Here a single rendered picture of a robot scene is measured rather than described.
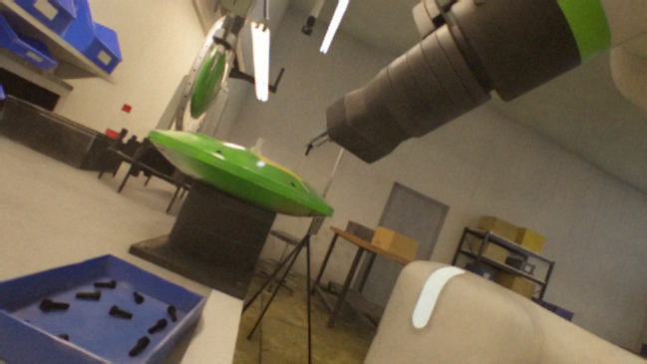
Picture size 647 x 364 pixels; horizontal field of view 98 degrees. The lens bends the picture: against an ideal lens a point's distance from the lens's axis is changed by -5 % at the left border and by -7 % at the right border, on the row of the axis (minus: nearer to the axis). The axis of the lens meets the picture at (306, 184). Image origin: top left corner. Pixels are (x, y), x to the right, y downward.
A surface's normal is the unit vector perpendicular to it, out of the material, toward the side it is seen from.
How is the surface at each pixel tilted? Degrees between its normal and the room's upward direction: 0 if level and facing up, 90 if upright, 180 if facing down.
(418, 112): 141
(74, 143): 93
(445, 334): 89
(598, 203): 90
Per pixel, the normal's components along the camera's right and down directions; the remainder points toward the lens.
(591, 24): -0.23, 0.69
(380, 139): 0.04, 0.83
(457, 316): -0.40, -0.26
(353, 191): 0.14, -0.03
